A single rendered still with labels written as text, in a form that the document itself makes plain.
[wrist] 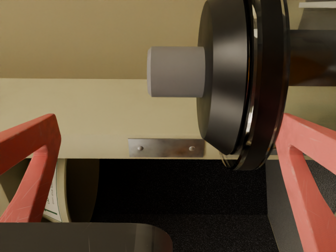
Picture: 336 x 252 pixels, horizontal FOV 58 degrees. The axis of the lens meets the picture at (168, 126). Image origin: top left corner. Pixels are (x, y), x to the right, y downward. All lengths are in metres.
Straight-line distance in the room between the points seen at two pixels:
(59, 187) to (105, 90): 0.13
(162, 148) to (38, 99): 0.15
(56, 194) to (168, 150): 0.16
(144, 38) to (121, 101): 0.38
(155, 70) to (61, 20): 0.57
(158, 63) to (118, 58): 0.56
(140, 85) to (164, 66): 0.20
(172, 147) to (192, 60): 0.14
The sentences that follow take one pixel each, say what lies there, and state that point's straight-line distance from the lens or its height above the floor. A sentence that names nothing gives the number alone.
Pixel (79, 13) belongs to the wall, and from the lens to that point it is 0.70.
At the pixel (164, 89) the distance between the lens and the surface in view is 0.16.
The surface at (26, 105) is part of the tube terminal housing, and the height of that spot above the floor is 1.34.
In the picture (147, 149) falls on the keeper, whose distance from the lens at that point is 0.28.
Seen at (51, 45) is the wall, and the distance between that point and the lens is 0.74.
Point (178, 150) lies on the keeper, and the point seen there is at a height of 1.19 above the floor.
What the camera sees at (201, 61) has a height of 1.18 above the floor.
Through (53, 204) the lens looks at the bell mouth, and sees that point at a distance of 0.40.
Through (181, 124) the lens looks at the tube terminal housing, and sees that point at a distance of 0.29.
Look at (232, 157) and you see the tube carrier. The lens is 0.16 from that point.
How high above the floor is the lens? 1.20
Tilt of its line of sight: level
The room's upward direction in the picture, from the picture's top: 90 degrees counter-clockwise
